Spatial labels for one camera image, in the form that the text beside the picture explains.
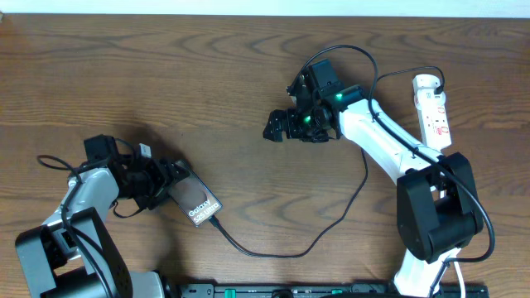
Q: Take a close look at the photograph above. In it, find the gold Samsung Galaxy smartphone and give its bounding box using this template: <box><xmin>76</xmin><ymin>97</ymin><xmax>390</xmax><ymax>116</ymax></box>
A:
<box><xmin>170</xmin><ymin>161</ymin><xmax>223</xmax><ymax>227</ymax></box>

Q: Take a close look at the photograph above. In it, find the black USB charging cable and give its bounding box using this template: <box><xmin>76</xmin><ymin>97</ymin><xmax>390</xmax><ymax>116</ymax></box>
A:
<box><xmin>208</xmin><ymin>65</ymin><xmax>446</xmax><ymax>259</ymax></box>

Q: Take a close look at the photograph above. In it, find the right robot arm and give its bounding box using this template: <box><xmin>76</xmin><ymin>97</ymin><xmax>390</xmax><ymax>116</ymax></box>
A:
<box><xmin>263</xmin><ymin>60</ymin><xmax>491</xmax><ymax>297</ymax></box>

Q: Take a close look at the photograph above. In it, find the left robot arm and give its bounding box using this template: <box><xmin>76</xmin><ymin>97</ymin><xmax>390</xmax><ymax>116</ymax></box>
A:
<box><xmin>15</xmin><ymin>135</ymin><xmax>190</xmax><ymax>297</ymax></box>

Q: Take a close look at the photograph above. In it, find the white USB charger plug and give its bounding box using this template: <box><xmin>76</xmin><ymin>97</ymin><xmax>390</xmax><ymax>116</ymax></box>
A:
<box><xmin>412</xmin><ymin>74</ymin><xmax>441</xmax><ymax>93</ymax></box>

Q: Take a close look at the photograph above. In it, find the white power strip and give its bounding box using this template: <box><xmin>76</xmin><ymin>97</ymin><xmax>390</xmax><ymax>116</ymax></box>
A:
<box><xmin>414</xmin><ymin>88</ymin><xmax>451</xmax><ymax>151</ymax></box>

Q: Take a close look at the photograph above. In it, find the black right camera cable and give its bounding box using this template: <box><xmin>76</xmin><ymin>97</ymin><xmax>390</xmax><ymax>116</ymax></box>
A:
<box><xmin>297</xmin><ymin>44</ymin><xmax>496</xmax><ymax>298</ymax></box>

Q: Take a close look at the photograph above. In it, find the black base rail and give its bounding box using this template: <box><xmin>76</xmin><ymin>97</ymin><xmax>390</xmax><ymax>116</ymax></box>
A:
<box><xmin>177</xmin><ymin>281</ymin><xmax>489</xmax><ymax>298</ymax></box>

